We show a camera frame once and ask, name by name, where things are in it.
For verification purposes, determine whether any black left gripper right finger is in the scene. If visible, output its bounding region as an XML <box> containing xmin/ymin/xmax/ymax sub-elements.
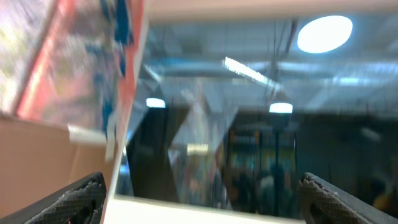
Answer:
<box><xmin>297</xmin><ymin>172</ymin><xmax>397</xmax><ymax>224</ymax></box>

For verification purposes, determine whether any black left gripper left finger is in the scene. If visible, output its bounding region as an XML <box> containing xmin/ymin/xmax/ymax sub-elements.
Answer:
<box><xmin>1</xmin><ymin>172</ymin><xmax>106</xmax><ymax>224</ymax></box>

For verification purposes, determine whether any red snack packet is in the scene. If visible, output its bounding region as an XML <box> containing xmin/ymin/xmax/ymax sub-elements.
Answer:
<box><xmin>1</xmin><ymin>0</ymin><xmax>144</xmax><ymax>161</ymax></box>

